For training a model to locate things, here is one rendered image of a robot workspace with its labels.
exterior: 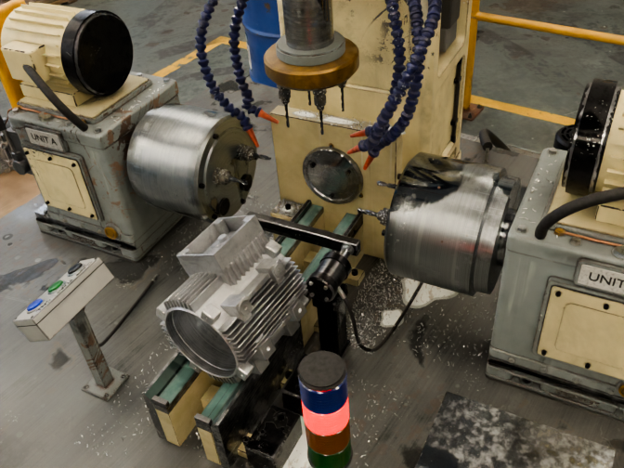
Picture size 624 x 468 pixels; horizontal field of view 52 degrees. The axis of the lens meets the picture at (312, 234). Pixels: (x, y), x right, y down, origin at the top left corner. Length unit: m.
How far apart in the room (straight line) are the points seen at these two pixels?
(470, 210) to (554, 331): 0.25
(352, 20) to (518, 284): 0.64
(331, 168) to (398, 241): 0.32
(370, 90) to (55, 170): 0.75
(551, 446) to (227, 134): 0.88
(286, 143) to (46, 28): 0.57
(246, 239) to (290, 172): 0.42
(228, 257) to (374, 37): 0.58
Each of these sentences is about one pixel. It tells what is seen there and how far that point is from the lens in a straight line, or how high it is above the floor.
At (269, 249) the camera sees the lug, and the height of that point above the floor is 1.10.
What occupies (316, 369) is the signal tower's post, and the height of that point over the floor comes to 1.22.
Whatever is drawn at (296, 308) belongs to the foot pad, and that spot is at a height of 1.02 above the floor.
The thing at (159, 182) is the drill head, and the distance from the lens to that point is 1.44.
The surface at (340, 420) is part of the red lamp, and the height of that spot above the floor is 1.14.
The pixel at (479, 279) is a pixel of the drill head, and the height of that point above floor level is 1.02.
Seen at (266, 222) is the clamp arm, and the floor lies 1.03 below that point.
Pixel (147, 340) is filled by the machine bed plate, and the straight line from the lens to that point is 1.46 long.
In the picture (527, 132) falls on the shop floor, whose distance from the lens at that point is 3.65.
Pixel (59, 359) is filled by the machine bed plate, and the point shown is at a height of 0.80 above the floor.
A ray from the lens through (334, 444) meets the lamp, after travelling 0.88.
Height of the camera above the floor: 1.84
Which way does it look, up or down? 40 degrees down
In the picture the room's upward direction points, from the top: 5 degrees counter-clockwise
